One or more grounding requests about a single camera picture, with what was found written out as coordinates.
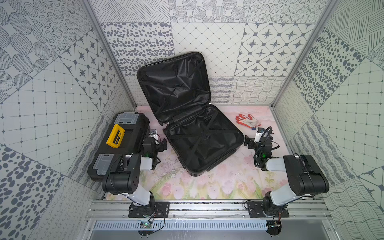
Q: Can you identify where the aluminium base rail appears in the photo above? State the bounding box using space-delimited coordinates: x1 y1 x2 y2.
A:
86 200 332 220

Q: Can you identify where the red and white work glove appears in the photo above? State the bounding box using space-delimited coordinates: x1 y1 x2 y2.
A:
236 114 261 129

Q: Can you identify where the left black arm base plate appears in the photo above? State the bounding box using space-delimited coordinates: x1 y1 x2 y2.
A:
128 201 170 218

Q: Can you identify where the floral pink table mat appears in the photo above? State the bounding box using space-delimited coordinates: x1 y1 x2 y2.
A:
137 106 289 200

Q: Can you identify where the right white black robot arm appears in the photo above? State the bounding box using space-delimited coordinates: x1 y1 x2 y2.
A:
244 136 330 217

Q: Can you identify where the black toolbox with yellow handle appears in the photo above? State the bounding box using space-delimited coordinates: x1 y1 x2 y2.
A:
87 112 150 182

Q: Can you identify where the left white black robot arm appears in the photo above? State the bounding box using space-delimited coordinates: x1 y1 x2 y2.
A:
102 137 168 218

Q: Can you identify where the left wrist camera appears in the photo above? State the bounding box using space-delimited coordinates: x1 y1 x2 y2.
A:
149 129 161 142

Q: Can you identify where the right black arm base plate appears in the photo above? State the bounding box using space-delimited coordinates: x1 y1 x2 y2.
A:
244 201 290 218

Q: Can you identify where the black hard-shell suitcase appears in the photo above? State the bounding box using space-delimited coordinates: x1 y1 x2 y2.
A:
137 52 245 177

